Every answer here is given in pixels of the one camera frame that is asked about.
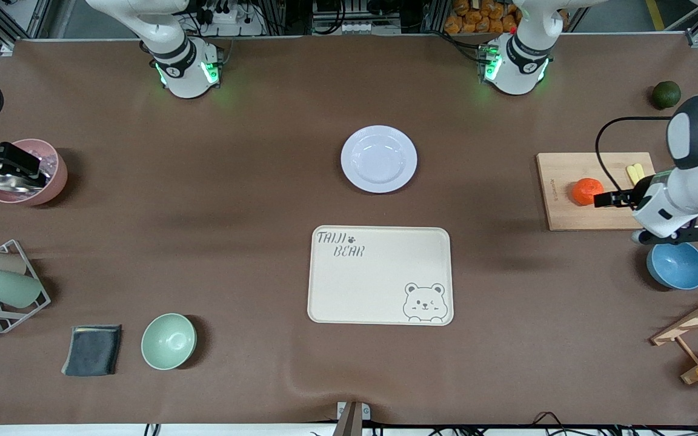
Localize orange mandarin fruit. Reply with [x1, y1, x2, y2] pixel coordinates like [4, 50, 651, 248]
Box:
[572, 178, 605, 207]

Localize pink bowl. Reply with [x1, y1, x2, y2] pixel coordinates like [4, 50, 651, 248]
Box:
[0, 139, 68, 206]

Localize cream bear print tray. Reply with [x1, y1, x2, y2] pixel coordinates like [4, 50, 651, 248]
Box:
[307, 226, 454, 326]

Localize pile of orange fruits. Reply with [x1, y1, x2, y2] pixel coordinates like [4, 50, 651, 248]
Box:
[444, 0, 522, 35]

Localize wooden cutting board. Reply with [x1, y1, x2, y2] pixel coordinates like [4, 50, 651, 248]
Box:
[536, 152, 656, 231]

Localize light green cup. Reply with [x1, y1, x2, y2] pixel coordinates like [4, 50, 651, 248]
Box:
[0, 269, 43, 308]

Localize dark green lime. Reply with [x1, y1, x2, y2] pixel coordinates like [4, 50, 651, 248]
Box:
[653, 81, 682, 110]

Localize dark grey folded cloth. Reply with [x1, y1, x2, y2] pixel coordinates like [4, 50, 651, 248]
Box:
[61, 325, 122, 377]

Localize white power strip with plugs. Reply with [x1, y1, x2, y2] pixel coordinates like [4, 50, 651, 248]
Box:
[201, 0, 265, 37]

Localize wooden dish rack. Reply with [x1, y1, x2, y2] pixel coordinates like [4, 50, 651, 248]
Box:
[651, 285, 698, 385]

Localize light green bowl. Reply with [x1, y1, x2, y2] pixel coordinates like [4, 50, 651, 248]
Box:
[141, 313, 197, 371]

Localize blue bowl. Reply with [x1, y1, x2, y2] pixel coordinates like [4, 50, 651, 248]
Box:
[646, 241, 698, 291]

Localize white round plate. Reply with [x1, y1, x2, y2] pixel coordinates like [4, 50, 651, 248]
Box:
[341, 125, 418, 194]

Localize grey wire cup rack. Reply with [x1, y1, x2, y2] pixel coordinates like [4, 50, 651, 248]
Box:
[0, 239, 52, 334]

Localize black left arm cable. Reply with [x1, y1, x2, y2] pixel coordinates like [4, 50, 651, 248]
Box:
[595, 116, 674, 194]

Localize white empty power strip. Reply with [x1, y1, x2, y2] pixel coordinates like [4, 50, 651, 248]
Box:
[340, 20, 402, 34]

